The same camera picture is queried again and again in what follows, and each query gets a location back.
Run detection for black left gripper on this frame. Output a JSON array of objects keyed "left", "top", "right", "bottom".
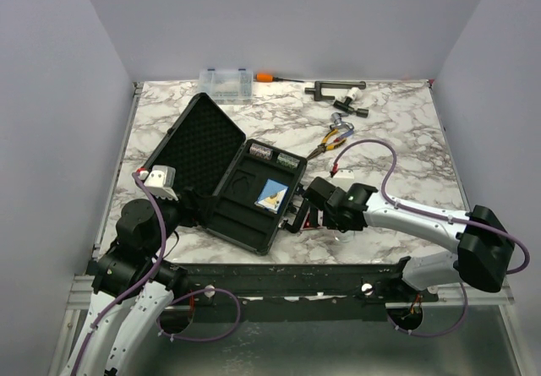
[{"left": 147, "top": 185, "right": 218, "bottom": 256}]

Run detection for orange blue poker chip stack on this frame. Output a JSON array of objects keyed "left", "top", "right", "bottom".
[{"left": 249, "top": 143, "right": 273, "bottom": 161}]

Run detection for orange handle screwdriver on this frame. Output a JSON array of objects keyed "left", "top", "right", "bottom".
[{"left": 254, "top": 73, "right": 303, "bottom": 83}]

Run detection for black metal puller tool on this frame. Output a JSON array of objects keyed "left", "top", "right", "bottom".
[{"left": 304, "top": 80, "right": 367, "bottom": 101}]

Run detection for blue playing card deck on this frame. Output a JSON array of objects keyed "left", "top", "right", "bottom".
[{"left": 254, "top": 179, "right": 288, "bottom": 214}]

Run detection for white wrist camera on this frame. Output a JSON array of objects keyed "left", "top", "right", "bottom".
[
  {"left": 331, "top": 169, "right": 355, "bottom": 183},
  {"left": 139, "top": 165, "right": 178, "bottom": 201}
]

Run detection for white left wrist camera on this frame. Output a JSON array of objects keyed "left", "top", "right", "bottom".
[{"left": 139, "top": 165, "right": 178, "bottom": 201}]

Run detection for red triangle all-in button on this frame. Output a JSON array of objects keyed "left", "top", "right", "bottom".
[{"left": 301, "top": 208, "right": 323, "bottom": 231}]

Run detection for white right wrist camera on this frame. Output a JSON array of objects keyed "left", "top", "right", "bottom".
[{"left": 331, "top": 169, "right": 355, "bottom": 183}]

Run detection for clear round dealer button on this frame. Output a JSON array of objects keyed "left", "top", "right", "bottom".
[{"left": 332, "top": 231, "right": 356, "bottom": 243}]

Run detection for black foam lined carry case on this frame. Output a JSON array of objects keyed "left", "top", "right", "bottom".
[{"left": 144, "top": 93, "right": 308, "bottom": 255}]

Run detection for white cylinder connector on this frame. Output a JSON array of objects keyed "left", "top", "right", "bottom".
[{"left": 346, "top": 87, "right": 362, "bottom": 101}]

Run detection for black T-handle tool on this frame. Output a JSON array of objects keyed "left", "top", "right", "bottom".
[{"left": 333, "top": 98, "right": 369, "bottom": 118}]

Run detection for green blue poker chip stack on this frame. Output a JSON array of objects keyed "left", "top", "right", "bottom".
[{"left": 276, "top": 152, "right": 300, "bottom": 170}]

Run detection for yellow black pliers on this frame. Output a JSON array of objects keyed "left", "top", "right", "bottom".
[{"left": 306, "top": 128, "right": 353, "bottom": 161}]

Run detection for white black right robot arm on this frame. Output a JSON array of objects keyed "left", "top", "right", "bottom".
[{"left": 303, "top": 177, "right": 514, "bottom": 302}]

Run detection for clear plastic screw box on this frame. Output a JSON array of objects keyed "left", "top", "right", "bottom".
[{"left": 198, "top": 68, "right": 254, "bottom": 104}]

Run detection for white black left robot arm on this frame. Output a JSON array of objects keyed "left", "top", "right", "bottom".
[{"left": 62, "top": 188, "right": 209, "bottom": 375}]

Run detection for aluminium rail frame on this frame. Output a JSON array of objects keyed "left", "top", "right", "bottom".
[{"left": 67, "top": 270, "right": 515, "bottom": 309}]

